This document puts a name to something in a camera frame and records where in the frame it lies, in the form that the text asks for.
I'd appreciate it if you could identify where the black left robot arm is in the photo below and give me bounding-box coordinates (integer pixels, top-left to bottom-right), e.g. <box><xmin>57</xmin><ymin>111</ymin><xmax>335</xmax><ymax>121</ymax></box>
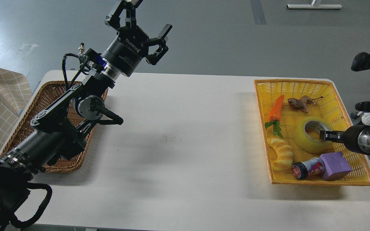
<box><xmin>0</xmin><ymin>0</ymin><xmax>173</xmax><ymax>231</ymax></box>

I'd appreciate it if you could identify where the white stand base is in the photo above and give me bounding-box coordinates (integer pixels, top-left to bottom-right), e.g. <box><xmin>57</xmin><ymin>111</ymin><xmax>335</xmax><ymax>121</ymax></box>
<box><xmin>286</xmin><ymin>0</ymin><xmax>343</xmax><ymax>9</ymax></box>

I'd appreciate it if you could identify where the yellow tape roll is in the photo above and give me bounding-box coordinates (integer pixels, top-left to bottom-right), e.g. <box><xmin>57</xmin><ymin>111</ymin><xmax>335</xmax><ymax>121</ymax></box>
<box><xmin>293</xmin><ymin>116</ymin><xmax>333</xmax><ymax>154</ymax></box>

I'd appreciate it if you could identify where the yellow toy croissant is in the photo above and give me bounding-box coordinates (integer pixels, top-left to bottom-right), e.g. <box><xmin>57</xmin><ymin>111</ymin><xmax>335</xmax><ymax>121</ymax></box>
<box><xmin>266</xmin><ymin>136</ymin><xmax>294</xmax><ymax>172</ymax></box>

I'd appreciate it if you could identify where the orange toy carrot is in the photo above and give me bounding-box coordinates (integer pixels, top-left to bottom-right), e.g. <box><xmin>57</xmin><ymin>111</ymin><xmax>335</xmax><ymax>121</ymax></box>
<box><xmin>264</xmin><ymin>95</ymin><xmax>285</xmax><ymax>138</ymax></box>

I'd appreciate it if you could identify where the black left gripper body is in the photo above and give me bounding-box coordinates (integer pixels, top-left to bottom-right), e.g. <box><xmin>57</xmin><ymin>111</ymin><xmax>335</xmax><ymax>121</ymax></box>
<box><xmin>101</xmin><ymin>27</ymin><xmax>149</xmax><ymax>77</ymax></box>

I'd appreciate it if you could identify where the yellow plastic basket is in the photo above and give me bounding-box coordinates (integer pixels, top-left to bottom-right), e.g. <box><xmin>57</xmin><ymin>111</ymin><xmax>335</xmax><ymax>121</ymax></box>
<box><xmin>254</xmin><ymin>78</ymin><xmax>370</xmax><ymax>186</ymax></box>

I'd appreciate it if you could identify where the purple foam block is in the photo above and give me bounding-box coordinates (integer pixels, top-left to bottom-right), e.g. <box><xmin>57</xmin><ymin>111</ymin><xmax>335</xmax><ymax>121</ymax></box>
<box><xmin>320</xmin><ymin>151</ymin><xmax>353</xmax><ymax>181</ymax></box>

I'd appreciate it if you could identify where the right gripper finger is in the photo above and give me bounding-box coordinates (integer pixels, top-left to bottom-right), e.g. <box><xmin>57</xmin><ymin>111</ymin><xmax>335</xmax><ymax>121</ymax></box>
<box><xmin>320</xmin><ymin>130</ymin><xmax>345</xmax><ymax>143</ymax></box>

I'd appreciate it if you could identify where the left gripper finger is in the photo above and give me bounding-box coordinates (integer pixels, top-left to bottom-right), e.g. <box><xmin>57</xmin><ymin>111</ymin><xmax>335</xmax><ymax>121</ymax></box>
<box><xmin>142</xmin><ymin>24</ymin><xmax>173</xmax><ymax>65</ymax></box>
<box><xmin>105</xmin><ymin>0</ymin><xmax>144</xmax><ymax>32</ymax></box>

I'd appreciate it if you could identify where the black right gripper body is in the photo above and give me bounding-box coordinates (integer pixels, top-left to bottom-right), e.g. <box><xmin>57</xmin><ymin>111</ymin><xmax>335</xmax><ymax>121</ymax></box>
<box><xmin>344</xmin><ymin>125</ymin><xmax>370</xmax><ymax>156</ymax></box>

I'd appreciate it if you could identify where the brown wicker basket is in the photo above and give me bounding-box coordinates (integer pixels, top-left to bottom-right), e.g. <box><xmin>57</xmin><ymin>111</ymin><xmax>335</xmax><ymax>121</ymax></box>
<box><xmin>0</xmin><ymin>80</ymin><xmax>108</xmax><ymax>175</ymax></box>

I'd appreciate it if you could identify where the small dark can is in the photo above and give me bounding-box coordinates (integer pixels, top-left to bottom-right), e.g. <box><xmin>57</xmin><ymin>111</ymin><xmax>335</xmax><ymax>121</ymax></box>
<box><xmin>292</xmin><ymin>157</ymin><xmax>325</xmax><ymax>180</ymax></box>

